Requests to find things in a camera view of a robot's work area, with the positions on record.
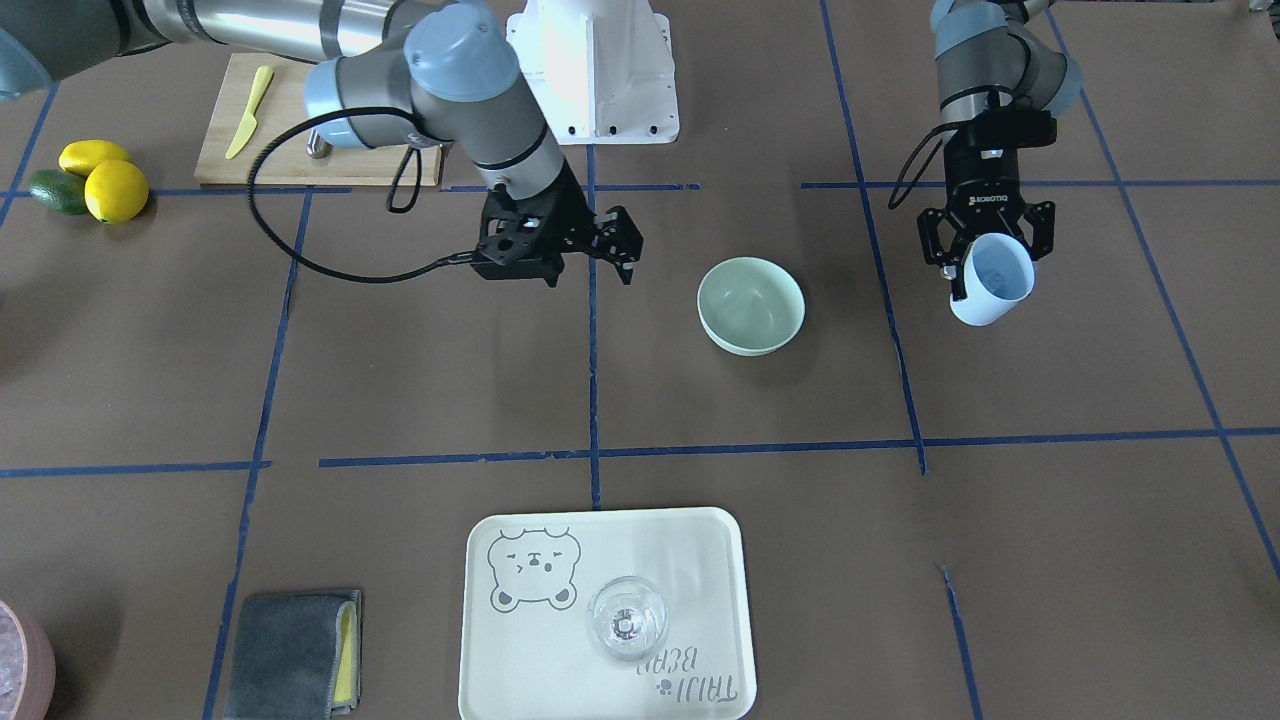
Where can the green lime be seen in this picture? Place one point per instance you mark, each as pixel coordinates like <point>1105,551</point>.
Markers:
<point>59,190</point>

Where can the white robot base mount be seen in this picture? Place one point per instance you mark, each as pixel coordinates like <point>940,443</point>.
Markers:
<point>603,72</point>

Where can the grey folded cloth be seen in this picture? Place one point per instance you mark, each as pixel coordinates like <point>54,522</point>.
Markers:
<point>297,656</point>

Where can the yellow plastic knife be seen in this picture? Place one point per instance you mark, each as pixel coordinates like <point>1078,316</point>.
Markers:
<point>248,122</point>

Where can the pink bowl with ice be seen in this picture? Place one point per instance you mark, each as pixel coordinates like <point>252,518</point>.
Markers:
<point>28,666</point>

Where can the green bowl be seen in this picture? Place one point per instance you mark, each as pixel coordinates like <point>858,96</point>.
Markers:
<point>750,307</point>

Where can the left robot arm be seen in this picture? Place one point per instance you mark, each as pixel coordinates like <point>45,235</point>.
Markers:
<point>1001,91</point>

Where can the light blue cup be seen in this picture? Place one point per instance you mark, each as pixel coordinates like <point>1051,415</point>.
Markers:
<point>999,275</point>

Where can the wooden cutting board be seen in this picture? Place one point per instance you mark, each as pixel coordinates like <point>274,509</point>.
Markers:
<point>281,108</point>

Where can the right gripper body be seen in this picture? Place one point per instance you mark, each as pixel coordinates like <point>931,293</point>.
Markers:
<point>573,211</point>

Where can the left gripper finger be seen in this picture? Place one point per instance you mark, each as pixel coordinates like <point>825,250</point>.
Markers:
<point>1041,218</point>
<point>955,270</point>

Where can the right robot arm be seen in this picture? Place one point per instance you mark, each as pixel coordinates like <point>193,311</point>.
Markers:
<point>383,73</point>

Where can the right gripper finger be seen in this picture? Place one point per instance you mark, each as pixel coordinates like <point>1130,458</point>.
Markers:
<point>623,255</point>
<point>616,238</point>

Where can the whole yellow lemon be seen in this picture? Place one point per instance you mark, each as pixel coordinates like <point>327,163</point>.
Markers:
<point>116,191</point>

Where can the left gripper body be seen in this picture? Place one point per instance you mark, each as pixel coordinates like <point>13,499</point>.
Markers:
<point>985,172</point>

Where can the cream bear tray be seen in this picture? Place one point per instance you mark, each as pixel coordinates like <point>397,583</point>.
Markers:
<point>526,650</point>

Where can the wine glass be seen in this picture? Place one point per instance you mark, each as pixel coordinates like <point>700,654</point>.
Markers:
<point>628,618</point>

